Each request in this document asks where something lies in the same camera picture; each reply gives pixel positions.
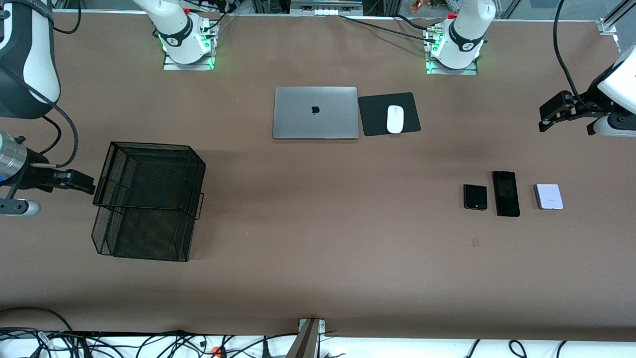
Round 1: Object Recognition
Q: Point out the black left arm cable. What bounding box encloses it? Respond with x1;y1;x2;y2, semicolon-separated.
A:
553;0;584;100

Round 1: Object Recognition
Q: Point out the black mesh two-tier organizer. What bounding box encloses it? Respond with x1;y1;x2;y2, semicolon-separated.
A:
91;141;207;263

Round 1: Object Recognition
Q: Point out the black looped cable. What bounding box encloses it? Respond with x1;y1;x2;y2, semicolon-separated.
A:
0;307;75;349

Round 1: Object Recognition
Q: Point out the black mouse pad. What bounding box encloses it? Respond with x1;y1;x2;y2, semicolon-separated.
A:
358;92;421;137

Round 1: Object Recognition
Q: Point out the lavender flip phone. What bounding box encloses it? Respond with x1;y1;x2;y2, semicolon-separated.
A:
534;184;564;210

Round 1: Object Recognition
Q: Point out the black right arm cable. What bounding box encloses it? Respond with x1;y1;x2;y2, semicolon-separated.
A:
0;0;82;170

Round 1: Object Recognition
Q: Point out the aluminium frame profile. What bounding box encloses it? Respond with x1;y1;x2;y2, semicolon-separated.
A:
598;0;636;35

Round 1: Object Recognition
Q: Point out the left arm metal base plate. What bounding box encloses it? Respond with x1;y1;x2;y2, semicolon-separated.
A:
425;25;478;76

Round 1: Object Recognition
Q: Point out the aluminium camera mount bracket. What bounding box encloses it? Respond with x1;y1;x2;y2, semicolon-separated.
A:
286;318;326;358

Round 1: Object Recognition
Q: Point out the white power strip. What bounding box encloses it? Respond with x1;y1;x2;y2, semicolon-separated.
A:
290;0;364;16

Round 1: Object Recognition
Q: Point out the silver closed laptop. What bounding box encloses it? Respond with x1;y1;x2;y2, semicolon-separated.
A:
272;87;359;140

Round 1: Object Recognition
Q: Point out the small black flip phone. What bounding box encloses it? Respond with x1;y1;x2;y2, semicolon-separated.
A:
463;184;488;211

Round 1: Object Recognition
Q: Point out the black table cable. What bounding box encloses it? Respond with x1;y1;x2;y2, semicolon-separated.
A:
339;14;438;43

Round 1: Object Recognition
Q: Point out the tall black smartphone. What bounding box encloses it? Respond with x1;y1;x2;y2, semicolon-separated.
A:
492;171;521;217

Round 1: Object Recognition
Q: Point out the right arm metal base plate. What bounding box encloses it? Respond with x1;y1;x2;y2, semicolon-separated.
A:
163;20;219;71

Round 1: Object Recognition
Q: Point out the white computer mouse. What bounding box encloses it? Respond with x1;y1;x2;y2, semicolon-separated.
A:
387;105;404;134

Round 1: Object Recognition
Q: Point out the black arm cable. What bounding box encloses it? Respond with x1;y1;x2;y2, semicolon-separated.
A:
0;0;82;170
553;0;584;100

